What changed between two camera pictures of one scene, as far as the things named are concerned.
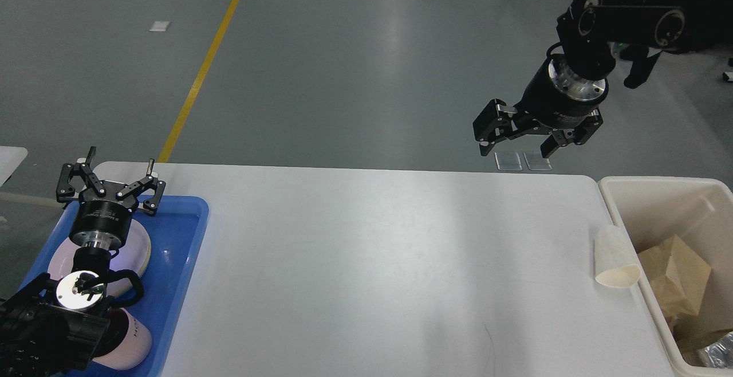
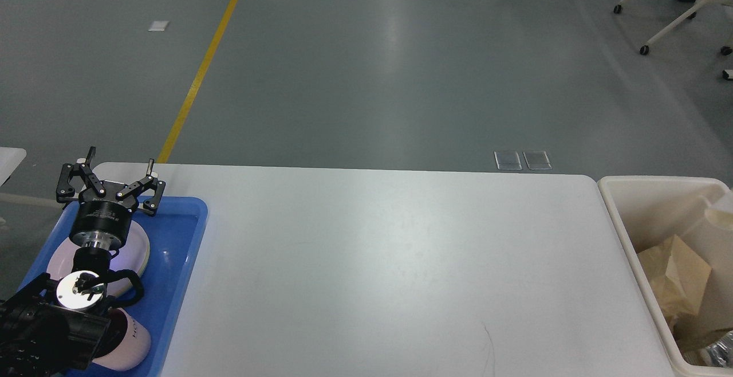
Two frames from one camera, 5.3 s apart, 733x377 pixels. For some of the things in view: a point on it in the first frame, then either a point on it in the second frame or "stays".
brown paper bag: (677, 277) stays
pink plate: (134, 254) stays
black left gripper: (100, 223) stays
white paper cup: (616, 261) → (712, 239)
